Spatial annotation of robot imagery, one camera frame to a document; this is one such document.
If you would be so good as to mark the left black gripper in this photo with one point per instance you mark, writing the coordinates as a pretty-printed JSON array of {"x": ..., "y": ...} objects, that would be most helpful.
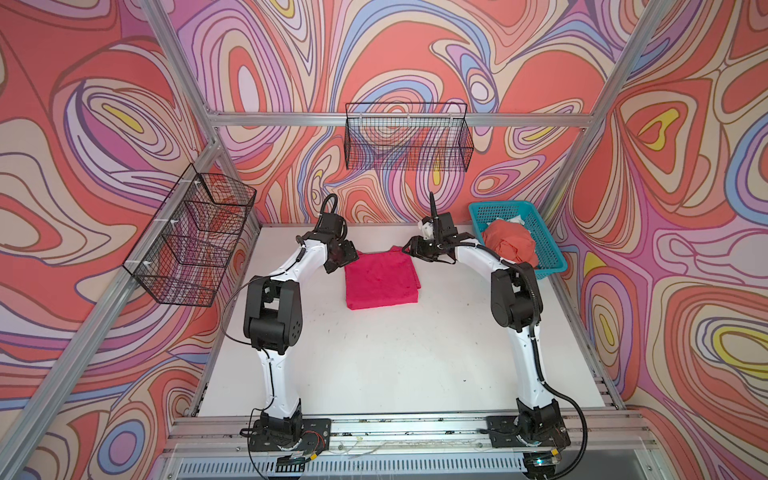
[{"x": 352, "y": 255}]

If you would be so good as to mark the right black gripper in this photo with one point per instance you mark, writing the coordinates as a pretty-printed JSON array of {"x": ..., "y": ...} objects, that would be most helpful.
[{"x": 417, "y": 248}]

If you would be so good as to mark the magenta t shirt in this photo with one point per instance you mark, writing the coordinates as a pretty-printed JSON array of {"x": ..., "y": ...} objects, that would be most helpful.
[{"x": 381, "y": 279}]

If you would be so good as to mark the teal plastic basket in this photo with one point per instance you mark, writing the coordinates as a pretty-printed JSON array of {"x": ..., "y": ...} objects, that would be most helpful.
[{"x": 550, "y": 259}]

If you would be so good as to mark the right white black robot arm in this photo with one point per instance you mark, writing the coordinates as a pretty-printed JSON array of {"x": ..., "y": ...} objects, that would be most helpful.
[{"x": 516, "y": 305}]

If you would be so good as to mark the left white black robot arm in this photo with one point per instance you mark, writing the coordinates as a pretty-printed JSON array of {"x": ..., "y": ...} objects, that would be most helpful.
[{"x": 273, "y": 323}]

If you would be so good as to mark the coral orange t shirt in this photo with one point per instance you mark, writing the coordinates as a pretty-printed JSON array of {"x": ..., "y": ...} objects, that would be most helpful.
[{"x": 512, "y": 241}]

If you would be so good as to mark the white cloth in basket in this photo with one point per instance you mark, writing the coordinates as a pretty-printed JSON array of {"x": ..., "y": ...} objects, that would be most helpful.
[{"x": 517, "y": 220}]

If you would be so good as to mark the back black wire basket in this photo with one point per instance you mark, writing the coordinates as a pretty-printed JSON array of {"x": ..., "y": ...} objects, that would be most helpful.
[{"x": 407, "y": 136}]

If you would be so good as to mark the black wire basket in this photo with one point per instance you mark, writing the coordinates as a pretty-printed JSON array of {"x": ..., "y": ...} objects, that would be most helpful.
[
  {"x": 192, "y": 239},
  {"x": 407, "y": 136}
]

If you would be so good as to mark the left black wire basket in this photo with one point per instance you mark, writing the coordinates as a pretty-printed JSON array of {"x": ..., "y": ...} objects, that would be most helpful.
[{"x": 192, "y": 239}]

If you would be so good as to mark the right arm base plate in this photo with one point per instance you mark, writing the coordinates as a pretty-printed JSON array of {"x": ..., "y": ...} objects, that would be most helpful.
[{"x": 501, "y": 429}]

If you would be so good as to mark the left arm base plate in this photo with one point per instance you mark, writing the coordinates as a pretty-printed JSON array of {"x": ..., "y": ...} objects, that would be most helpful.
[{"x": 307, "y": 436}]

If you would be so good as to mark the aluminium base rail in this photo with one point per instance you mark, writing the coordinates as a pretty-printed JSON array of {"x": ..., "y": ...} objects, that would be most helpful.
[{"x": 611, "y": 444}]

